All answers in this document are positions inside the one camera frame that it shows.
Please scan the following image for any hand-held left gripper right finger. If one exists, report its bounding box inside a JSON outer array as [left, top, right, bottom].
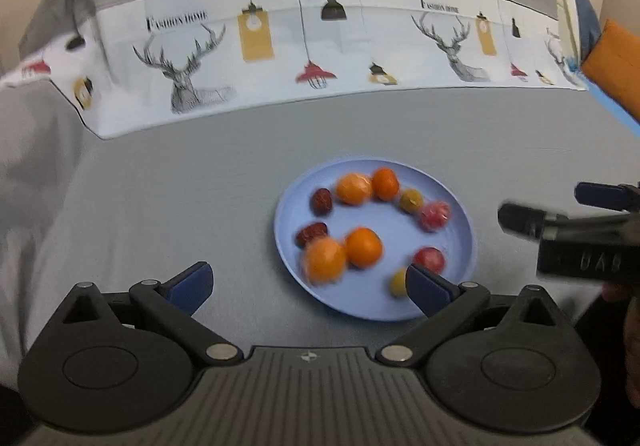
[[374, 262, 571, 368]]

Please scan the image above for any plastic-wrapped orange fruit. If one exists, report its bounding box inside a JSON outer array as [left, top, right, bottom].
[[303, 236, 348, 287], [335, 172, 374, 205]]

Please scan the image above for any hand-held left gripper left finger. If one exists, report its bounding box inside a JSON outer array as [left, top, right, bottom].
[[50, 262, 244, 368]]

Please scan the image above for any plastic-wrapped red fruit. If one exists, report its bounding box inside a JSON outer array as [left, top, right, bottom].
[[418, 201, 452, 233], [412, 247, 446, 275]]

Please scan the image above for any dark red jujube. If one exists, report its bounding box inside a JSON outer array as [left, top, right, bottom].
[[295, 222, 330, 249], [311, 188, 335, 217]]

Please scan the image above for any person's right hand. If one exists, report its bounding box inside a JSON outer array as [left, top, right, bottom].
[[600, 282, 640, 409]]

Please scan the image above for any small yellow-green fruit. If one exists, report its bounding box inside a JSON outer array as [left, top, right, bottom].
[[399, 189, 425, 215], [389, 268, 410, 299]]

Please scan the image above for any bare orange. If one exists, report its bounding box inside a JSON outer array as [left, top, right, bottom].
[[372, 168, 400, 201], [345, 227, 384, 269]]

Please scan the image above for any blue plate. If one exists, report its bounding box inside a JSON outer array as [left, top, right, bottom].
[[274, 157, 477, 323]]

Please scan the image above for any blue cloth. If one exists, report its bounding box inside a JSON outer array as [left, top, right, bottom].
[[570, 0, 602, 69]]

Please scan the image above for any orange pillow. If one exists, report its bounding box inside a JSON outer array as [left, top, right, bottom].
[[580, 18, 640, 121]]

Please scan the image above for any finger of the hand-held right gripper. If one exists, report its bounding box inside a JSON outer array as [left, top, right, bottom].
[[574, 181, 640, 213], [498, 203, 568, 243]]

